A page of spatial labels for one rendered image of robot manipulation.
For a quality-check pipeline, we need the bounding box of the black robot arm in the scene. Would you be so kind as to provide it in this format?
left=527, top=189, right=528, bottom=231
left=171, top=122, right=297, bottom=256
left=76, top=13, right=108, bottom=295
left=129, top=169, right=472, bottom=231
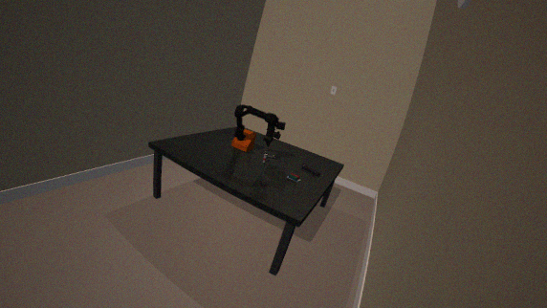
left=234, top=104, right=285, bottom=141

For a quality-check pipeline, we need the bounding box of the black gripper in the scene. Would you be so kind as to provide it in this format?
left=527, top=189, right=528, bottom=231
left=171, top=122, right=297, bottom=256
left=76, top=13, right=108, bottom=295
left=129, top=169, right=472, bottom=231
left=263, top=128, right=275, bottom=147

